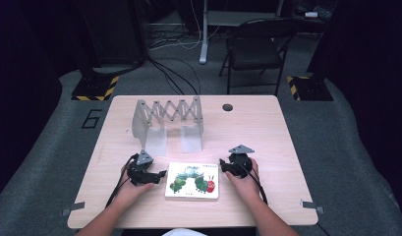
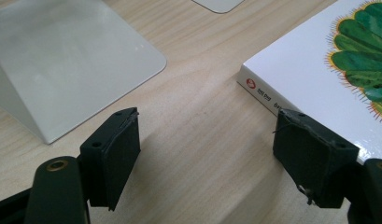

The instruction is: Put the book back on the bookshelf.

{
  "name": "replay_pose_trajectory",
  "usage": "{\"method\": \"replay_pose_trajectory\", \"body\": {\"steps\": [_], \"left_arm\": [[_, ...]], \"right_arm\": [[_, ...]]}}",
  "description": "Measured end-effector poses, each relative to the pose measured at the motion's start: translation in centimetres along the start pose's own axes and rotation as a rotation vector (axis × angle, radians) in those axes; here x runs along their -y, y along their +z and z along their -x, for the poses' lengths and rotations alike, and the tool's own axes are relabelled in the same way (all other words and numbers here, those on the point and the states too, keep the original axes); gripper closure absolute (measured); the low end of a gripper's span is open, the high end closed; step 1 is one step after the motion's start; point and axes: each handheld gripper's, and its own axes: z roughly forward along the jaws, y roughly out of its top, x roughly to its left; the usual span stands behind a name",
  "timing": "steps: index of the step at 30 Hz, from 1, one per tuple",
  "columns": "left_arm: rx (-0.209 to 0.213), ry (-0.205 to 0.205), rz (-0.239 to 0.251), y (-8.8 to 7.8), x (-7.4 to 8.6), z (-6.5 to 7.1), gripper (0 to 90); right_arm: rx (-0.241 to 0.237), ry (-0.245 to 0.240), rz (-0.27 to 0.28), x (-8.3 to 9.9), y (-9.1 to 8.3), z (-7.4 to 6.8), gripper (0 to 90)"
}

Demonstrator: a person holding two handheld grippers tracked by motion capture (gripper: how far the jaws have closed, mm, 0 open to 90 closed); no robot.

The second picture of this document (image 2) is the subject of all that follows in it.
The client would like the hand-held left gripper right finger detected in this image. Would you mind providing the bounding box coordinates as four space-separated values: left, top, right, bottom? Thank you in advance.
272 107 361 209

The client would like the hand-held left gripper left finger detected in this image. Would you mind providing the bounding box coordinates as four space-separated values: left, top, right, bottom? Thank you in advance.
79 106 141 212

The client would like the white caterpillar picture book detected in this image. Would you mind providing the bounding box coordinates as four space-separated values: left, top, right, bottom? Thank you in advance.
235 0 382 166

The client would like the white expandable book rack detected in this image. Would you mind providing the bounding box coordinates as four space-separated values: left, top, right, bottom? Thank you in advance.
0 0 246 146

